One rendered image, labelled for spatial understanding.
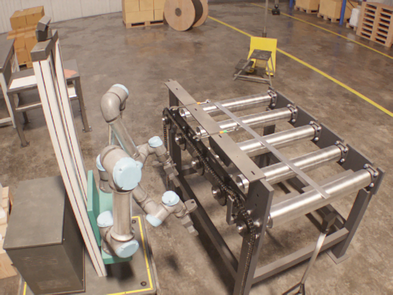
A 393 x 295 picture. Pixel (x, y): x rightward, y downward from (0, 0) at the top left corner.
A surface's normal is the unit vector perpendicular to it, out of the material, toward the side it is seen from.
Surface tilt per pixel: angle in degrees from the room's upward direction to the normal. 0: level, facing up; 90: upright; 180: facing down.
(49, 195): 0
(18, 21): 90
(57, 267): 90
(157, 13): 90
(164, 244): 0
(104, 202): 0
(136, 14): 90
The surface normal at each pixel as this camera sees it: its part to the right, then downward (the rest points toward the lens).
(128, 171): 0.63, 0.34
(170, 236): 0.00, -0.82
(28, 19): 0.39, 0.53
